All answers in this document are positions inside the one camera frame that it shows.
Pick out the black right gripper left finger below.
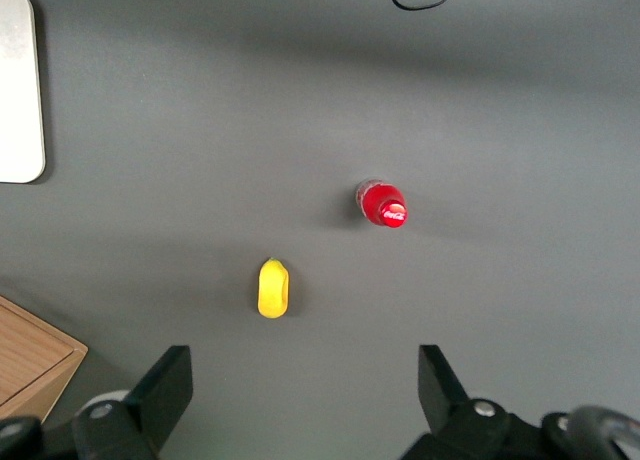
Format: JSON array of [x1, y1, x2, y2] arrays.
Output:
[[73, 345, 194, 460]]

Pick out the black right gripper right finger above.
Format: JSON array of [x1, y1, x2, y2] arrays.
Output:
[[399, 344, 527, 460]]

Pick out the beige plastic tray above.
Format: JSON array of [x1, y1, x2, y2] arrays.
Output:
[[0, 0, 47, 185]]

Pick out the wooden drawer cabinet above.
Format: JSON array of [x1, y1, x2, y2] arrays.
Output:
[[0, 294, 90, 424]]

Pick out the yellow toy lemon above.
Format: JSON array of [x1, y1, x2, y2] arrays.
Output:
[[257, 257, 292, 320]]

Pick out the red cola bottle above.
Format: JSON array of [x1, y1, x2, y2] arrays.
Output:
[[354, 178, 409, 229]]

